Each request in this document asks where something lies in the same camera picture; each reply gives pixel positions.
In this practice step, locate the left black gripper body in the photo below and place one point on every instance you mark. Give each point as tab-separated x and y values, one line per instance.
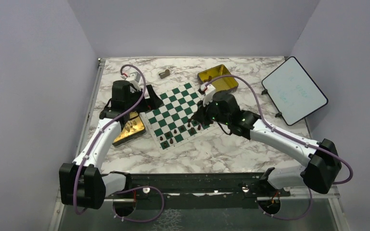
141	106

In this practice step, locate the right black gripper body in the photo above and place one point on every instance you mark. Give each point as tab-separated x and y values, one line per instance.
210	114

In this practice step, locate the small whiteboard tablet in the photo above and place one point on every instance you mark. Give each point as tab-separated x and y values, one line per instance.
293	92

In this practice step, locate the black metal base frame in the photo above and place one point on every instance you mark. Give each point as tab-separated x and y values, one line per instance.
177	191

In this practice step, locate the white chess pieces pile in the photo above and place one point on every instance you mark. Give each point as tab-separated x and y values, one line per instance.
130	126

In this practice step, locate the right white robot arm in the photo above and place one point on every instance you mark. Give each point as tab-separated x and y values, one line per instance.
318	164

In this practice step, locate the small grey tan clip device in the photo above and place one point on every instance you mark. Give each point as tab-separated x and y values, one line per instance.
164	74

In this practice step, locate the gold tin with white pieces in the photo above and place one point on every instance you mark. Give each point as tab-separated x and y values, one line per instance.
124	137

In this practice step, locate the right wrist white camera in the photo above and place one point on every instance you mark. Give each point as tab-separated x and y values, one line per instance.
208	90

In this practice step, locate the wrist white camera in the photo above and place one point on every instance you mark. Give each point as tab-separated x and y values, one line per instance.
134	79
208	90

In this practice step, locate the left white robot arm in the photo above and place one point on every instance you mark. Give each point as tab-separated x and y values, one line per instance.
95	153

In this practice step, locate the green white chess board mat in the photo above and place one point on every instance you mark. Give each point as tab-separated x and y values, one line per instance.
179	104

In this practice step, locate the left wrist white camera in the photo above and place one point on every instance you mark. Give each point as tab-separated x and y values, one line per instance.
134	79

